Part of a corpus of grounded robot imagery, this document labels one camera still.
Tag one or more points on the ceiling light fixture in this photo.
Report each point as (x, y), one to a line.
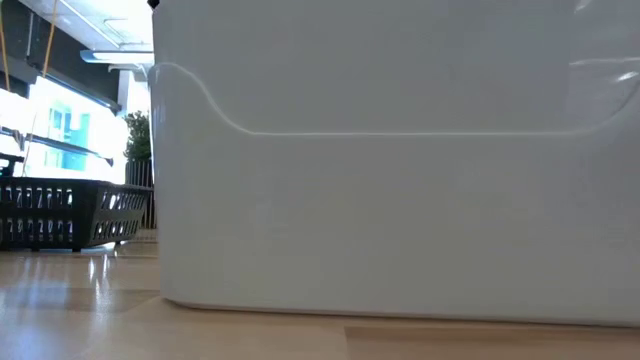
(115, 56)

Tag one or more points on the white plastic bin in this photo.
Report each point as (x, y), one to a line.
(350, 65)
(400, 225)

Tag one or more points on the black slotted plastic basket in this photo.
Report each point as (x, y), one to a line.
(85, 210)

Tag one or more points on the ribbed plant pot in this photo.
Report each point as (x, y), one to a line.
(137, 172)

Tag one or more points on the small green artificial plant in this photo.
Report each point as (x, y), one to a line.
(139, 135)

